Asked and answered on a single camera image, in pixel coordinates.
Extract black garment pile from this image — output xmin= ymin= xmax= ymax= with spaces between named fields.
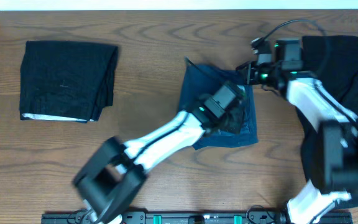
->
xmin=296 ymin=35 xmax=358 ymax=209

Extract folded black garment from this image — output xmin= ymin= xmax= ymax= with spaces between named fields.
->
xmin=19 ymin=40 xmax=119 ymax=123

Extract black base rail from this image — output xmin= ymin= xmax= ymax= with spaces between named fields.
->
xmin=40 ymin=210 xmax=354 ymax=224

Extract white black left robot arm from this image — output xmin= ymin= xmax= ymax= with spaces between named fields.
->
xmin=73 ymin=90 xmax=245 ymax=223

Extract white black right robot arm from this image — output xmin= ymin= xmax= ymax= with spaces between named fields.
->
xmin=236 ymin=61 xmax=358 ymax=223

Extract dark blue shorts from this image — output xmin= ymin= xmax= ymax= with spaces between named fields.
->
xmin=178 ymin=64 xmax=259 ymax=150

